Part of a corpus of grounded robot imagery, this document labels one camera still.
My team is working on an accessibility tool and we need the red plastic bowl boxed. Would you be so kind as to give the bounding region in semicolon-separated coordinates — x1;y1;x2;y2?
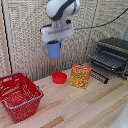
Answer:
51;71;68;84

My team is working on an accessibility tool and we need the blue plastic mug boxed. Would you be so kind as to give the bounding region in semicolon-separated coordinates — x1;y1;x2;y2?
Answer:
42;40;63;61

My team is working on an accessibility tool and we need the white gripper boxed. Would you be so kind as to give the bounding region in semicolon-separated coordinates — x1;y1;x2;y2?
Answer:
40;19;75;44

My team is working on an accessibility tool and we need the black toaster oven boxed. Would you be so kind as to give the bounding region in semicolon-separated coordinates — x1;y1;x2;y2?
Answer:
88;37;128;80

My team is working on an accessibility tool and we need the woven folding screen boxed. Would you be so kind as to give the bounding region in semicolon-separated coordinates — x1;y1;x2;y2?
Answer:
0;0;128;82

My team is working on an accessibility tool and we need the red plastic shopping basket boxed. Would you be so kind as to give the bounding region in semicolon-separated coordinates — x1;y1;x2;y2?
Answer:
0;72;45;124

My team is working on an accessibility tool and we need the yellow red food box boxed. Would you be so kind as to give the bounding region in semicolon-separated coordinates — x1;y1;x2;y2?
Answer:
69;64;92;91

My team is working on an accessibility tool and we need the metal oven tray rack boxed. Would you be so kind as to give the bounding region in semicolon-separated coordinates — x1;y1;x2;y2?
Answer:
88;50;128;73

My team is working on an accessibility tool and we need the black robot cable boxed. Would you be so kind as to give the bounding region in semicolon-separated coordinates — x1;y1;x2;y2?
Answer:
73;7;128;32

